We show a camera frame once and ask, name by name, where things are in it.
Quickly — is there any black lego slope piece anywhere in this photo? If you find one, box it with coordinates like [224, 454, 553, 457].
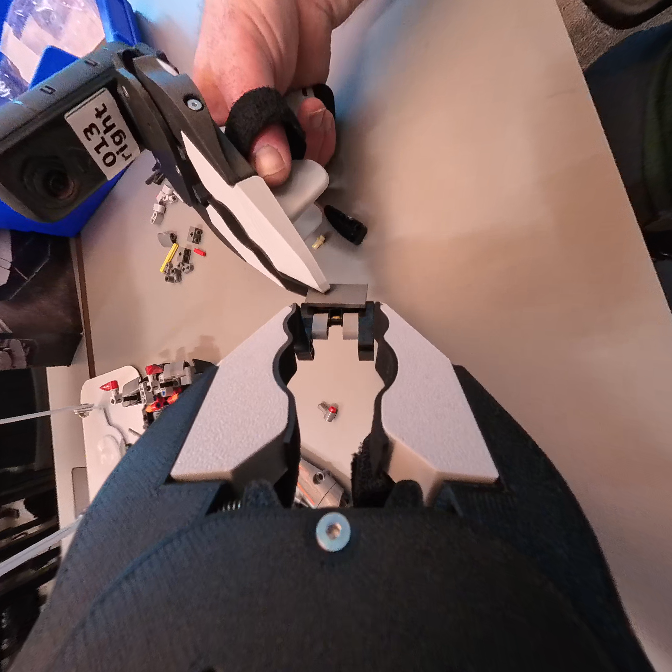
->
[323, 205, 368, 246]

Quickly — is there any small black lego assembly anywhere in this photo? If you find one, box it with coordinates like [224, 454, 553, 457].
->
[293, 302, 377, 362]

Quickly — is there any blue plastic bin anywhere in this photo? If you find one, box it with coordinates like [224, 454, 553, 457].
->
[0, 0, 144, 237]

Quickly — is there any clear plastic bag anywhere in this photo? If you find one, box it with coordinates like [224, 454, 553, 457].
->
[0, 0, 108, 100]

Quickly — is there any grey black lego car model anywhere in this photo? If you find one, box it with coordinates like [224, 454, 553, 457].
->
[100, 359, 217, 427]

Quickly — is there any dark grey lego plate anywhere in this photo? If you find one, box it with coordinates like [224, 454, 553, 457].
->
[304, 283, 369, 308]

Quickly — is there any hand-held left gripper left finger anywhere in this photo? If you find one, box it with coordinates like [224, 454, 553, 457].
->
[169, 303, 302, 507]

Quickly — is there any dark printed box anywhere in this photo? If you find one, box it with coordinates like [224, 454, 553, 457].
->
[0, 231, 86, 369]

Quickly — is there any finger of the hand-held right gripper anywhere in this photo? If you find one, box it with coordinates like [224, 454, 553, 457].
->
[206, 202, 308, 296]
[181, 134, 330, 293]

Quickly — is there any person's right hand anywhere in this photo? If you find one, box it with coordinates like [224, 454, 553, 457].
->
[191, 0, 363, 187]

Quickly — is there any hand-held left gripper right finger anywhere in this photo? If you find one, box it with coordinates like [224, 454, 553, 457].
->
[351, 302, 499, 509]

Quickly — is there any pile of small lego pieces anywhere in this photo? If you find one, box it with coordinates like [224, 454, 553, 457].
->
[148, 184, 207, 285]

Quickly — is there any grey lego fin assembly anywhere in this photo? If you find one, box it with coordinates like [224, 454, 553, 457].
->
[295, 458, 345, 508]

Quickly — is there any white acrylic panel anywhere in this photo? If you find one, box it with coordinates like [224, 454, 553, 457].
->
[0, 401, 96, 426]
[0, 517, 85, 575]

